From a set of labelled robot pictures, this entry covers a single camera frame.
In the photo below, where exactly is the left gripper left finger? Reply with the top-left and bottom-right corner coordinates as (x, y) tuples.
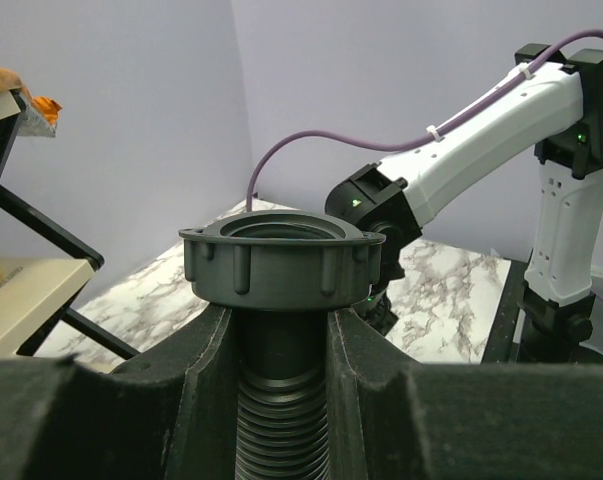
(0, 305), (238, 479)

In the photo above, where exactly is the black corrugated hose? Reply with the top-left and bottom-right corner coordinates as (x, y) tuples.
(178, 209), (386, 480)

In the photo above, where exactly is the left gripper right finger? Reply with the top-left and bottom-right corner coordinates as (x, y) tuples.
(326, 309), (603, 479)

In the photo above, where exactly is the beige black shelf rack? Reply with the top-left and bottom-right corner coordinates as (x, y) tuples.
(0, 113), (138, 359)

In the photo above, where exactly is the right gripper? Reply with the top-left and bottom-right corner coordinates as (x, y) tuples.
(353, 234), (405, 335)

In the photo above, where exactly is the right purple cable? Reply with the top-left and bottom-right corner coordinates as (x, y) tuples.
(244, 29), (603, 321)

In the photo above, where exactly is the orange honey dijon chip bag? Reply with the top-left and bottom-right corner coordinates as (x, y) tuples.
(0, 67), (62, 138)

